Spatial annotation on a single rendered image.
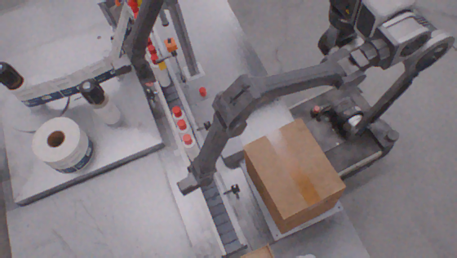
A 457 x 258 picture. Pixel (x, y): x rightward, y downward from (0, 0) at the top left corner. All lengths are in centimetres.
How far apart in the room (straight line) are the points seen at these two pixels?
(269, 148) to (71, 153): 80
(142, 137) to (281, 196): 72
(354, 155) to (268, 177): 110
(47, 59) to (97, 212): 85
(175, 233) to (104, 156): 46
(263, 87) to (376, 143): 155
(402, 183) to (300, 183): 138
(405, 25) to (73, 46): 158
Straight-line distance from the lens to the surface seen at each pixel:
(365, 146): 242
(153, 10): 133
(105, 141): 182
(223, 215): 158
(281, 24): 317
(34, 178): 190
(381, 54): 120
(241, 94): 96
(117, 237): 172
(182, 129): 154
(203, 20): 214
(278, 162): 138
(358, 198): 256
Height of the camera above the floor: 241
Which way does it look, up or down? 64 degrees down
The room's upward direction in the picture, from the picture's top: 11 degrees counter-clockwise
